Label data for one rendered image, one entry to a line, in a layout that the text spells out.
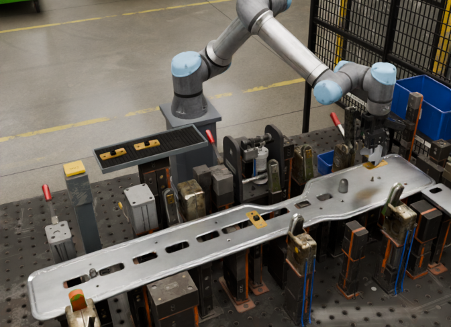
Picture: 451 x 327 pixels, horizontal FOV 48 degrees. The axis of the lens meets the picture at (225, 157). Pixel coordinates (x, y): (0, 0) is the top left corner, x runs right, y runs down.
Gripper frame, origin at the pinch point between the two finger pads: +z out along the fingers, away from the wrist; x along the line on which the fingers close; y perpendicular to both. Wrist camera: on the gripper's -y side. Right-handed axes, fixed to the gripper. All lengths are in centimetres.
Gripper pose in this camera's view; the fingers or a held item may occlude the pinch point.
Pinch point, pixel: (375, 160)
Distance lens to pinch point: 180.7
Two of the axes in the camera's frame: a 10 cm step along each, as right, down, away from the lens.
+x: 4.3, 4.9, -7.6
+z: 0.4, 8.3, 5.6
